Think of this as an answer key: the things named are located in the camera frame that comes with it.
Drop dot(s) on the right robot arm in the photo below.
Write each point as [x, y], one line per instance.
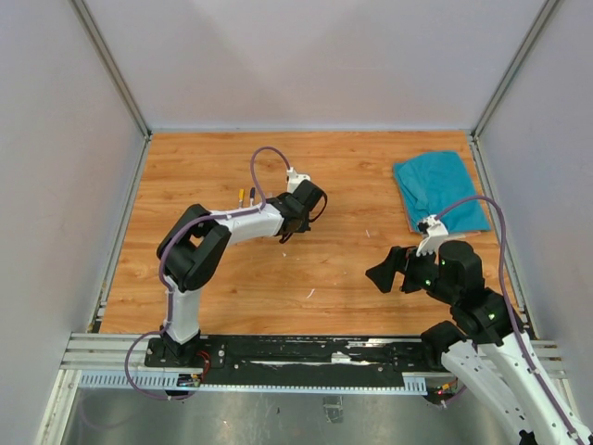
[483, 344]

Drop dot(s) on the yellow capped white marker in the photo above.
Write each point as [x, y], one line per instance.
[241, 198]

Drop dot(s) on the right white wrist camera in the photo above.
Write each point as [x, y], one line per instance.
[434, 233]

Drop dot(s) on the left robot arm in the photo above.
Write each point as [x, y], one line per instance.
[192, 250]

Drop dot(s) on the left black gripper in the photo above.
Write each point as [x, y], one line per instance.
[306, 224]

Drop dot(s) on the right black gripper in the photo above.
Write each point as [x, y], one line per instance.
[401, 260]

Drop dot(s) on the teal cloth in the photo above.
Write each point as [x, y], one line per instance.
[431, 182]

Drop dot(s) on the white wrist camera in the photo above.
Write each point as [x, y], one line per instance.
[434, 233]
[294, 179]

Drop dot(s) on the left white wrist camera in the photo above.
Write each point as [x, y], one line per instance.
[294, 179]

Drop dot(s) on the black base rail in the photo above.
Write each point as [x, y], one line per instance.
[297, 362]

